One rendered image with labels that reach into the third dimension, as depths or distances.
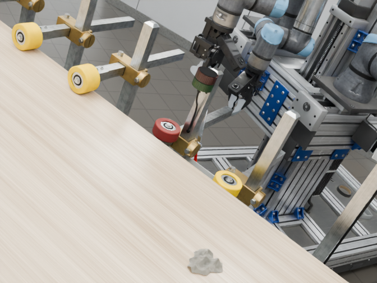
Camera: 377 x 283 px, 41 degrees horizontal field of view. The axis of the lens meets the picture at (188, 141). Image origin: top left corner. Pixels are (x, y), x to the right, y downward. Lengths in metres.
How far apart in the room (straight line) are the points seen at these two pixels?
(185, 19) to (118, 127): 3.16
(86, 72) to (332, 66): 1.08
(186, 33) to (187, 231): 3.47
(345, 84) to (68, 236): 1.23
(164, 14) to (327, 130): 2.91
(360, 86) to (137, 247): 1.14
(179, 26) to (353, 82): 2.81
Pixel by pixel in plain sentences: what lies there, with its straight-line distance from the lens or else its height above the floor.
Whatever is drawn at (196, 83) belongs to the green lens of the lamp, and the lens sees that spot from 1.37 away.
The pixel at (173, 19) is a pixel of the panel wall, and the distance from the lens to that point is 4.55.
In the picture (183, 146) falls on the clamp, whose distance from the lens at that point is 1.51.
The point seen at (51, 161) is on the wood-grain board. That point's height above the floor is 0.90.
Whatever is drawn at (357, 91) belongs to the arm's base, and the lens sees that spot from 1.93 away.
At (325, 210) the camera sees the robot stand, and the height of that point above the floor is 0.21.
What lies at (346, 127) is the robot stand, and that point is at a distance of 1.99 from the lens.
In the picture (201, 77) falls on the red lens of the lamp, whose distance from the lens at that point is 1.36.
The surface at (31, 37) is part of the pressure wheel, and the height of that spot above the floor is 0.96.
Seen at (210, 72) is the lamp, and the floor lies 1.11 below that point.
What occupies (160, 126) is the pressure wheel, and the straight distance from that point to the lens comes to 1.45.
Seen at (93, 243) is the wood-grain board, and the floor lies 0.90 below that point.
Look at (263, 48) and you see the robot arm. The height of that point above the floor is 1.11.
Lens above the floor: 1.64
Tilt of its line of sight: 31 degrees down
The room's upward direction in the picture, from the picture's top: 24 degrees clockwise
